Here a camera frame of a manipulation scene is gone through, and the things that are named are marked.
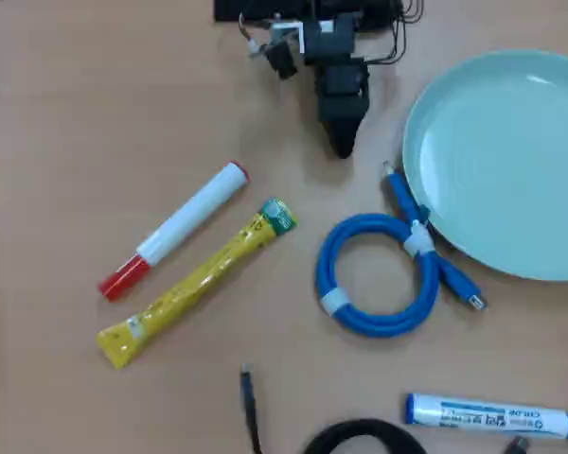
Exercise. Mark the white camera bracket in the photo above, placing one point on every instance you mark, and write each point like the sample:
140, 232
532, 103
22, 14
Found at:
286, 29

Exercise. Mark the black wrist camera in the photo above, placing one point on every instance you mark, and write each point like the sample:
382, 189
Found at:
280, 60

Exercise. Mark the yellow coffee stick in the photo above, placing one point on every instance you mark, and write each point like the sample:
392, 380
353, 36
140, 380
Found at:
203, 279

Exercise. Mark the white marker with blue cap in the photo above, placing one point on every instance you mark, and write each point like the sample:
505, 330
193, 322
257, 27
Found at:
478, 413

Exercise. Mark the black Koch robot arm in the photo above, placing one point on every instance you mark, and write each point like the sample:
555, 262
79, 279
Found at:
329, 42

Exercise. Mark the white marker with red cap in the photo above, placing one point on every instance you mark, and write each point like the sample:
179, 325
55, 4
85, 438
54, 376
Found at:
189, 213

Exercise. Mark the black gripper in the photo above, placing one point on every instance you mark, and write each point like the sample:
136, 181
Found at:
343, 90

